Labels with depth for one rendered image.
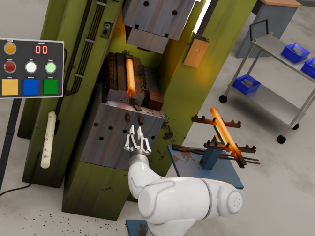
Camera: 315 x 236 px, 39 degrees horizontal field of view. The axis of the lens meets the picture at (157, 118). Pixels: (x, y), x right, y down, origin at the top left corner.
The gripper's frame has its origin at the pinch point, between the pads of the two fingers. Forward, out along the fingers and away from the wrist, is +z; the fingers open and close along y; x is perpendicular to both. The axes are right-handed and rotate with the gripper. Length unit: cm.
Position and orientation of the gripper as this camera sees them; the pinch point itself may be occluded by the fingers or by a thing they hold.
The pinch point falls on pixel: (135, 132)
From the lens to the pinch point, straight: 217.7
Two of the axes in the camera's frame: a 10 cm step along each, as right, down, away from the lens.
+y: 9.3, 2.2, 2.8
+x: 3.5, -7.7, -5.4
